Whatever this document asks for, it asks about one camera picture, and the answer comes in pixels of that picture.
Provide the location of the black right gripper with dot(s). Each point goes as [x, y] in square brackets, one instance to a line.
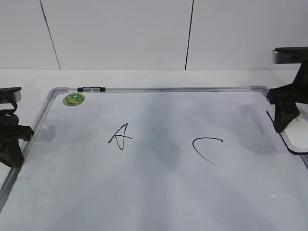
[286, 97]

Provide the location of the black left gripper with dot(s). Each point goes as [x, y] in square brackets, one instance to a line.
[10, 134]

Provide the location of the white whiteboard eraser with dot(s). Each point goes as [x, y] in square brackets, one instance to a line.
[295, 136]

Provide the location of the round green magnet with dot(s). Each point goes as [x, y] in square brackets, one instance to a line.
[73, 99]

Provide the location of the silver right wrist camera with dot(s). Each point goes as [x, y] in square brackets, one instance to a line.
[290, 55]

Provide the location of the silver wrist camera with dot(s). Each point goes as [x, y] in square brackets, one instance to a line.
[290, 55]
[9, 95]

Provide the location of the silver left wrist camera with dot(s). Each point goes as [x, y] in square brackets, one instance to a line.
[9, 95]

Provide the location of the white whiteboard with aluminium frame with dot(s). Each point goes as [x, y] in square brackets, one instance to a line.
[157, 160]

